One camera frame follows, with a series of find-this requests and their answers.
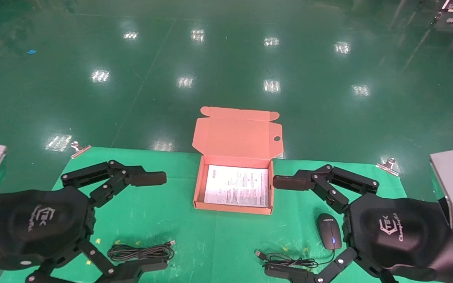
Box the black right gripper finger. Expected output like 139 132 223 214
263 247 397 283
273 164 380 215

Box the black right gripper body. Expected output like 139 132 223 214
344 192 453 282

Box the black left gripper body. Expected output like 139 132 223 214
0 186 96 272

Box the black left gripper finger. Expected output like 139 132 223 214
25 240 169 283
61 160 168 209

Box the black data cable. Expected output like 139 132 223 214
107 240 176 262

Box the black corded computer mouse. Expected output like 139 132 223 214
254 213 343 272

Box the orange cardboard box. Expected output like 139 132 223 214
192 106 284 216

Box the white printed instruction sheet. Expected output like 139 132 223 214
204 164 270 208

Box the silver binder clip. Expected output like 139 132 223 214
70 141 92 159
376 158 400 177

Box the green table mat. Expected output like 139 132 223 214
0 146 447 283

